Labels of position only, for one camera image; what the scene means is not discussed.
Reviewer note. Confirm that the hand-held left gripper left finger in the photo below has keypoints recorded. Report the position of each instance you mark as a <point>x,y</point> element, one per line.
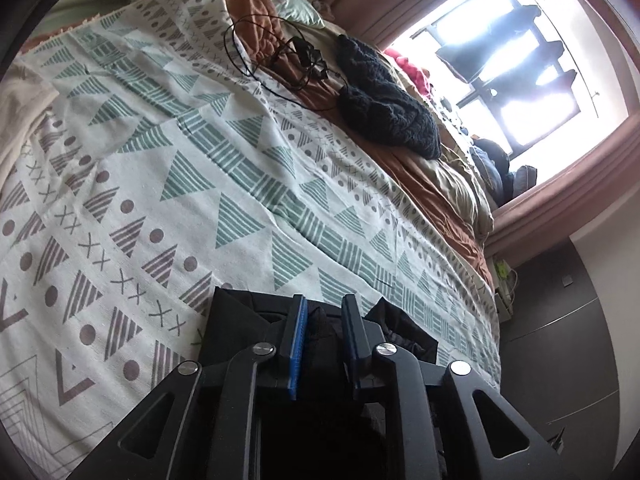
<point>297,345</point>

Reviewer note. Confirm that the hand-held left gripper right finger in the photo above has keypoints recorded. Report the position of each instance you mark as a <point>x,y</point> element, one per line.
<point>350,345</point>

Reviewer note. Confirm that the black button shirt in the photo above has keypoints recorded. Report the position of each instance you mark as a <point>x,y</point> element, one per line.
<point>230,320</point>

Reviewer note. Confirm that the dark clothes pile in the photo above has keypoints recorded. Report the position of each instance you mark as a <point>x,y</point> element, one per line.
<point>492,170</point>

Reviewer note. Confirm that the red clothes pile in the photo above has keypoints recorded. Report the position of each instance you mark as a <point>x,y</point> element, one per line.
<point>410,67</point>

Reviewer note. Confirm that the white nightstand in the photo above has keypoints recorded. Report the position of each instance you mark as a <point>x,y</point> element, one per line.
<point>507,305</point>

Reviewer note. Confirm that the small green object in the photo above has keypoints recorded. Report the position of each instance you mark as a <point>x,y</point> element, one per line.
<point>500,270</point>

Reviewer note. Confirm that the orange and beige duvet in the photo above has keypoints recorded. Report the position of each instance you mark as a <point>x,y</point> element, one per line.
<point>430,195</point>

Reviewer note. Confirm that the patterned white blanket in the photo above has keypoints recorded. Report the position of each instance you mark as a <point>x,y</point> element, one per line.
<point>175,185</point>

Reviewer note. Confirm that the dark knitted sweater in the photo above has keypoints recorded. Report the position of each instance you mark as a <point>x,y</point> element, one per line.
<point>385,110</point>

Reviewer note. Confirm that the pink curtain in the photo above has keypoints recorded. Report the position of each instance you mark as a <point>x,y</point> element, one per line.
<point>380,5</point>
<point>575,195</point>

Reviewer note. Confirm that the hanging dark jacket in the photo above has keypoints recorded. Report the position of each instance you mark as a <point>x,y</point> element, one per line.
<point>465,60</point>
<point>555,51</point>

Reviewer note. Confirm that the folded beige cloth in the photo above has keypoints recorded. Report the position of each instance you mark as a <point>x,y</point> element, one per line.
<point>20,95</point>

